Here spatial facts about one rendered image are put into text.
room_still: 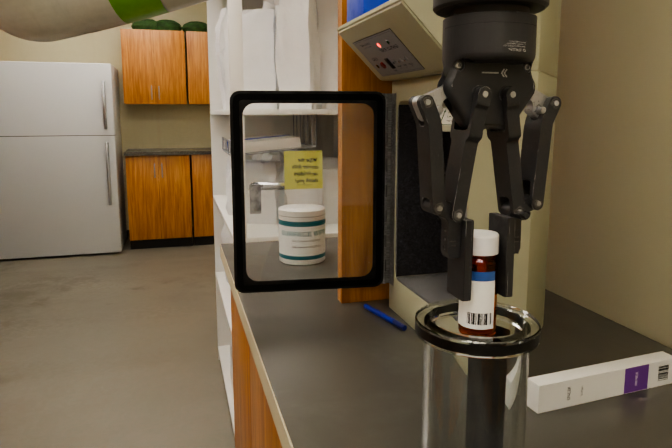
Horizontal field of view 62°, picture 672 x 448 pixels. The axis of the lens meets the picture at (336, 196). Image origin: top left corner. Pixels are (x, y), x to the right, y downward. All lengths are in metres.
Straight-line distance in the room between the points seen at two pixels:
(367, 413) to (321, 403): 0.07
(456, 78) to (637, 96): 0.79
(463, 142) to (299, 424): 0.47
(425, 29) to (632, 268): 0.67
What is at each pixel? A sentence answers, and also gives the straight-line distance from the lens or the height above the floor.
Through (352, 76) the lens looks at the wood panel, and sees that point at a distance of 1.17.
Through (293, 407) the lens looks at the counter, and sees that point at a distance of 0.84.
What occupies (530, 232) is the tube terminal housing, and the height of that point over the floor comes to 1.16.
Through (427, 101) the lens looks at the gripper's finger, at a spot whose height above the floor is 1.36.
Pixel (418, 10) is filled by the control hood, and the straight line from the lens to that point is 0.83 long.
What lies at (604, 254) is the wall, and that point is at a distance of 1.30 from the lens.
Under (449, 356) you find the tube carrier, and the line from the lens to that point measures 0.50.
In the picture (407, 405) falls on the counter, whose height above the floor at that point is 0.94.
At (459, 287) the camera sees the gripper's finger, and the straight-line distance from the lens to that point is 0.49.
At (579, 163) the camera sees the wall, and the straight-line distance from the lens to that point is 1.34.
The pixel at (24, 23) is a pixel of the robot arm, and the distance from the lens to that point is 0.63.
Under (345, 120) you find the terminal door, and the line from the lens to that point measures 1.11.
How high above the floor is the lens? 1.35
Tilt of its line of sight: 8 degrees down
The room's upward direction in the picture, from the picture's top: straight up
